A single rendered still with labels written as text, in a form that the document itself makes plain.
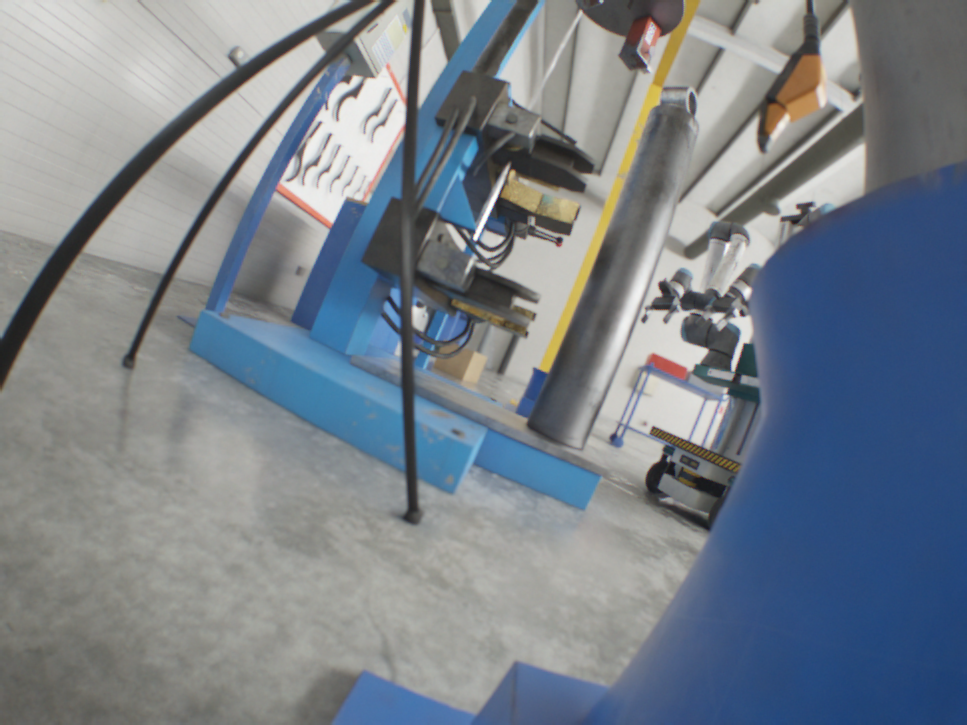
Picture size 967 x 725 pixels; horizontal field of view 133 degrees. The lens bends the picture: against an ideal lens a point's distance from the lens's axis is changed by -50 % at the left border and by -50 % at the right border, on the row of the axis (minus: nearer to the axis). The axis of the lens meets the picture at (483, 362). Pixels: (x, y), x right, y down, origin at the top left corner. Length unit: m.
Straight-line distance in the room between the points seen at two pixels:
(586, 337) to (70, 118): 2.39
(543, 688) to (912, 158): 0.30
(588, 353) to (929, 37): 1.23
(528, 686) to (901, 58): 0.35
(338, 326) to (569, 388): 0.80
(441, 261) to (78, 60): 1.94
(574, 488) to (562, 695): 1.04
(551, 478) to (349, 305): 0.87
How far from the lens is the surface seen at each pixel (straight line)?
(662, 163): 1.56
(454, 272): 1.07
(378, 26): 1.81
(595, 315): 1.33
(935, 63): 0.20
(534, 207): 1.69
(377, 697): 0.39
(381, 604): 0.51
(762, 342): 0.16
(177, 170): 2.68
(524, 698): 0.25
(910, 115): 0.19
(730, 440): 2.33
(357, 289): 1.46
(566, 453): 1.22
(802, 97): 0.96
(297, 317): 2.91
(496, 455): 1.23
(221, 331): 1.17
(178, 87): 2.59
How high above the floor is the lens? 0.31
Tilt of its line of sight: 1 degrees down
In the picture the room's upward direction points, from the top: 23 degrees clockwise
